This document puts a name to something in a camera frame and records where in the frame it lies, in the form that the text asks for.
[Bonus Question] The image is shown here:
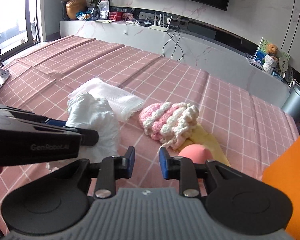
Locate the white cloth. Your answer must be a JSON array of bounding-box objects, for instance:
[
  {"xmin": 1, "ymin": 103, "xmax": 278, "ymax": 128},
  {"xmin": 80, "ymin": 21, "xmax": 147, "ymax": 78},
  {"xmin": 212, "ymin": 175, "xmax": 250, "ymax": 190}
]
[{"xmin": 46, "ymin": 92, "xmax": 121, "ymax": 172}]

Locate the pink makeup sponge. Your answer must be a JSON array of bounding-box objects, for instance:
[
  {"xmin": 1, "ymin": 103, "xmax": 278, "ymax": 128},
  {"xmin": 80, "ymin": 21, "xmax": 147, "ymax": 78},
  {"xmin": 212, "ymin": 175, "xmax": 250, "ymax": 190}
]
[{"xmin": 178, "ymin": 144, "xmax": 213, "ymax": 164}]

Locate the pink white crochet hat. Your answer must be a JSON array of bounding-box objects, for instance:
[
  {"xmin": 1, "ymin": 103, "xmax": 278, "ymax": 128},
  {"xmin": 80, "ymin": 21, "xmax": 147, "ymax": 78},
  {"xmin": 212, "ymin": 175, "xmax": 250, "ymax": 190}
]
[{"xmin": 139, "ymin": 102, "xmax": 199, "ymax": 150}]

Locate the white mesh towel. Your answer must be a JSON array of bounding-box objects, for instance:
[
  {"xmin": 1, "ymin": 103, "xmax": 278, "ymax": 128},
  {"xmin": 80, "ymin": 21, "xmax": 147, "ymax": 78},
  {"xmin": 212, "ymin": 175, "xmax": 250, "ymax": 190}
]
[{"xmin": 68, "ymin": 77, "xmax": 145, "ymax": 122}]

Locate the orange storage box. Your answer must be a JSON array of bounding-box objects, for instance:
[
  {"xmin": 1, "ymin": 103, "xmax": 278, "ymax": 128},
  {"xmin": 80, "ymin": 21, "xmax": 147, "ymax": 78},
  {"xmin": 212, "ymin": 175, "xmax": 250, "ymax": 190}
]
[{"xmin": 262, "ymin": 137, "xmax": 300, "ymax": 239}]

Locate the pink checkered tablecloth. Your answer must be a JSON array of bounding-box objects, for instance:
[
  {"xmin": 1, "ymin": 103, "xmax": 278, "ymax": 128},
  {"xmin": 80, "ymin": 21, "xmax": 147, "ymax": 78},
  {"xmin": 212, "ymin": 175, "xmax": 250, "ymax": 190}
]
[{"xmin": 0, "ymin": 36, "xmax": 299, "ymax": 178}]

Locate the yellow cloth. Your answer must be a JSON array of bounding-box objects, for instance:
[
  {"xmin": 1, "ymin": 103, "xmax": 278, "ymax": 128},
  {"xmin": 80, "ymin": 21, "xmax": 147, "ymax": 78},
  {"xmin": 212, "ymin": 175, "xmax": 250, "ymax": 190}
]
[{"xmin": 175, "ymin": 124, "xmax": 230, "ymax": 166}]

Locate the grey metal trash bin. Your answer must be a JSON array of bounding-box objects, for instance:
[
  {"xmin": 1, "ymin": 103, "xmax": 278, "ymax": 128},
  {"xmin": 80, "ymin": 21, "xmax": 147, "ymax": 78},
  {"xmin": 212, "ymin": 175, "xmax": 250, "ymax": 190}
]
[{"xmin": 281, "ymin": 86, "xmax": 300, "ymax": 122}]

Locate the red box on cabinet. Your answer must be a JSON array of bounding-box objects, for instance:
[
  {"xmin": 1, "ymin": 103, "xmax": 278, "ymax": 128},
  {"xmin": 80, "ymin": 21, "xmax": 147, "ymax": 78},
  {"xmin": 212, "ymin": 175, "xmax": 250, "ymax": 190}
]
[{"xmin": 109, "ymin": 11, "xmax": 122, "ymax": 21}]

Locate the white wifi router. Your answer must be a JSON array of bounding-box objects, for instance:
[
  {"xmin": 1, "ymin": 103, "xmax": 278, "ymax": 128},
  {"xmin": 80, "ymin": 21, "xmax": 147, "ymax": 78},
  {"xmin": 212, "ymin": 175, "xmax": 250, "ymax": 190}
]
[{"xmin": 148, "ymin": 14, "xmax": 172, "ymax": 32}]

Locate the gold round vase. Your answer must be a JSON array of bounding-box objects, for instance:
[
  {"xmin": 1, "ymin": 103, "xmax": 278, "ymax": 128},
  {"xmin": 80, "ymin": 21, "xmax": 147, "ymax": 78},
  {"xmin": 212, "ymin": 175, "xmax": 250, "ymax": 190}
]
[{"xmin": 65, "ymin": 0, "xmax": 87, "ymax": 20}]

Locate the white marble tv cabinet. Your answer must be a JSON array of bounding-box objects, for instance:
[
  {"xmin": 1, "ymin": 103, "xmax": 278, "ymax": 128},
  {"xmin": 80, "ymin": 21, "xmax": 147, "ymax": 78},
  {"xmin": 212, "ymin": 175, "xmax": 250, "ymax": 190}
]
[{"xmin": 59, "ymin": 20, "xmax": 290, "ymax": 107}]

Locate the teddy bear figurine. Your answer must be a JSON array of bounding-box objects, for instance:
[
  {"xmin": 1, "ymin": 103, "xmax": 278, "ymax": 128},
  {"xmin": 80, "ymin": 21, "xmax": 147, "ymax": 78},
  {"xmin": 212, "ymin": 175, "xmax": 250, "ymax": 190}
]
[{"xmin": 263, "ymin": 43, "xmax": 279, "ymax": 74}]

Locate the black router cable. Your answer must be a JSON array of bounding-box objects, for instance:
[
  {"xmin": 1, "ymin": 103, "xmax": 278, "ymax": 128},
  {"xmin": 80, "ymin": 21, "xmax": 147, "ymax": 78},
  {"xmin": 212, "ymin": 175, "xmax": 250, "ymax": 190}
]
[{"xmin": 161, "ymin": 21, "xmax": 185, "ymax": 62}]

